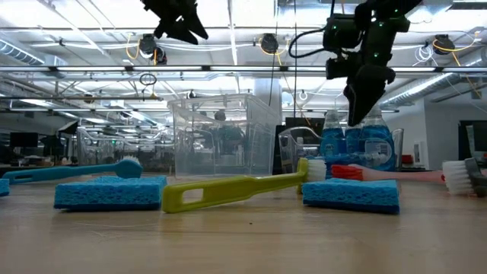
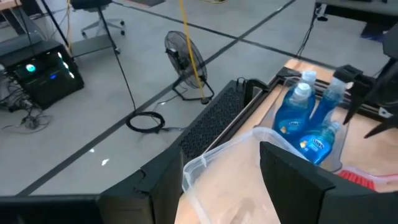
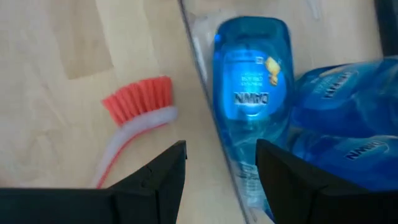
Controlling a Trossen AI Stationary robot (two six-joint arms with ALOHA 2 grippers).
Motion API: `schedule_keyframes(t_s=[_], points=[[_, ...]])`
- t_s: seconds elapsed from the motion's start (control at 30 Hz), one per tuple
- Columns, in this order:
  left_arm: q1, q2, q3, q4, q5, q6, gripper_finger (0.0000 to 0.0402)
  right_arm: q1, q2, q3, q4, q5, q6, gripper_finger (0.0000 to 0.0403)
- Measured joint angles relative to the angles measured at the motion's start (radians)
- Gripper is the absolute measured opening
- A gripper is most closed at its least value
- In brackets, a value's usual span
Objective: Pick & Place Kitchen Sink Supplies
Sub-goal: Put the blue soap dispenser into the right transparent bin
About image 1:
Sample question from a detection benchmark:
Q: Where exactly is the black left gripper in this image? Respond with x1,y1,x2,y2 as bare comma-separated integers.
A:
141,0,209,46

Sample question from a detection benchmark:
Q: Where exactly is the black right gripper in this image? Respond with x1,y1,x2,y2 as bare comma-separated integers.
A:
343,15,411,127

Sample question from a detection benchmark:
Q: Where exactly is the red toothbrush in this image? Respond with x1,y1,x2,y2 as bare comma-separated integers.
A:
330,163,447,184

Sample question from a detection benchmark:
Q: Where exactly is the yellow-green dish brush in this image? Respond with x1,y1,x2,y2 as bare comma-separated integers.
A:
161,158,327,214

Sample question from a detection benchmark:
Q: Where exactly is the blue dish brush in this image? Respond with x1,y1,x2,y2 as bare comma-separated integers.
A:
2,158,145,186

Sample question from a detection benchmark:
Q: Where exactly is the black monitor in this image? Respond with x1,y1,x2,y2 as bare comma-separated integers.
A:
458,119,487,161

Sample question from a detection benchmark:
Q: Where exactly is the deep clear plastic bin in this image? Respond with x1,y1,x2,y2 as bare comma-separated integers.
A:
167,93,283,180

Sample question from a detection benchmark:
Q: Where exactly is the person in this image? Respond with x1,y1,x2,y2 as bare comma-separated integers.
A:
207,109,244,157

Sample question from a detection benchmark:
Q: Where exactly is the grey dish brush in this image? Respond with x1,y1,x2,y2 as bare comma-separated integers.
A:
442,156,487,198

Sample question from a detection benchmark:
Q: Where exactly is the black ceiling cable reel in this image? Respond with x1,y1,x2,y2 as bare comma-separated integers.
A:
137,33,168,65
259,33,281,55
432,33,457,53

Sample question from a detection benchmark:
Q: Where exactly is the black hanging cable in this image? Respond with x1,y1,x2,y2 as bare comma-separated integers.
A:
292,0,298,119

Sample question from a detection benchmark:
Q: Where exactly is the silver air duct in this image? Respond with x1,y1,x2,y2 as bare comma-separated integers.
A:
0,39,68,66

